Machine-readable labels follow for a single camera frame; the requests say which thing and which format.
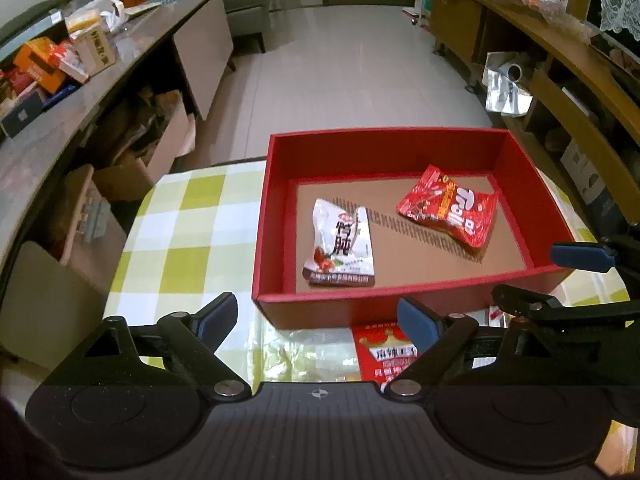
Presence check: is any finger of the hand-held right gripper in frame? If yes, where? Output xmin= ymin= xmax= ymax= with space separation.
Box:
xmin=491 ymin=284 xmax=640 ymax=386
xmin=550 ymin=232 xmax=640 ymax=273

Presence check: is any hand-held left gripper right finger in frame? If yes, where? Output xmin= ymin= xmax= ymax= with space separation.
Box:
xmin=382 ymin=296 xmax=586 ymax=403

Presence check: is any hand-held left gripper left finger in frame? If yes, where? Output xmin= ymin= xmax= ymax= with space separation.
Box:
xmin=60 ymin=291 xmax=252 ymax=403

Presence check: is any red crown print packet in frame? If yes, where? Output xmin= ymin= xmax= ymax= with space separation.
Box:
xmin=351 ymin=322 xmax=431 ymax=393

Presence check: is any clear bag of orange crackers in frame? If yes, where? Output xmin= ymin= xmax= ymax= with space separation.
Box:
xmin=260 ymin=330 xmax=362 ymax=385

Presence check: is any white snack packet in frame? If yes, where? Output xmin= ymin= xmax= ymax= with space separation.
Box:
xmin=302 ymin=198 xmax=376 ymax=287

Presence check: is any red cardboard box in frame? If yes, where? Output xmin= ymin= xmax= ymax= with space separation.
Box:
xmin=251 ymin=128 xmax=576 ymax=331

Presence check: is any red snack packet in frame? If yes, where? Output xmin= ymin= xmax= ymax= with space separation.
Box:
xmin=396 ymin=164 xmax=500 ymax=250

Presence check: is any white box in shelf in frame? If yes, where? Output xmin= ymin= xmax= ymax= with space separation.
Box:
xmin=559 ymin=139 xmax=609 ymax=207

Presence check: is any green checked tablecloth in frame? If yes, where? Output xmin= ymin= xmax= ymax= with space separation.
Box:
xmin=102 ymin=160 xmax=640 ymax=441

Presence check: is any large plain beige box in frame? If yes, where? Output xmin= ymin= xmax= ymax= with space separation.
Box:
xmin=0 ymin=241 xmax=110 ymax=367

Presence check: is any open brown cardboard box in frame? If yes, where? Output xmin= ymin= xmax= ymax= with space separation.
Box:
xmin=92 ymin=90 xmax=197 ymax=202

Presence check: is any silver foil bag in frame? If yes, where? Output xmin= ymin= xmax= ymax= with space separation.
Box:
xmin=483 ymin=51 xmax=534 ymax=117

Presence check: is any wooden shelf cabinet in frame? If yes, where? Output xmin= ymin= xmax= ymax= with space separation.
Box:
xmin=429 ymin=0 xmax=640 ymax=243

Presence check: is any long grey-topped sideboard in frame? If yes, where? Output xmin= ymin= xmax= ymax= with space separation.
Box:
xmin=0 ymin=0 xmax=236 ymax=281

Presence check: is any white lace cloth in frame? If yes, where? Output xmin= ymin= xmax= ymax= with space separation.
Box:
xmin=599 ymin=0 xmax=640 ymax=42

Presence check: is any dark blue box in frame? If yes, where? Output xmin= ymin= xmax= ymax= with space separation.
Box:
xmin=0 ymin=91 xmax=57 ymax=139

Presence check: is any white printed carton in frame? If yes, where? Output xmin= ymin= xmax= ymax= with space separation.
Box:
xmin=72 ymin=26 xmax=118 ymax=79

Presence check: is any orange box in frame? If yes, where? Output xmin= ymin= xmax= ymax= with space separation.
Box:
xmin=14 ymin=37 xmax=68 ymax=94

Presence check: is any grey sofa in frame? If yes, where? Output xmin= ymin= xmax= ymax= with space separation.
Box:
xmin=222 ymin=0 xmax=274 ymax=54

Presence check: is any white plastic bag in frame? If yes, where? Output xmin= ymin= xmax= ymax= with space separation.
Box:
xmin=66 ymin=0 xmax=126 ymax=32

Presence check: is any beige box with grey handle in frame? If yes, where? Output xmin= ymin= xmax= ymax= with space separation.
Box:
xmin=50 ymin=164 xmax=128 ymax=281

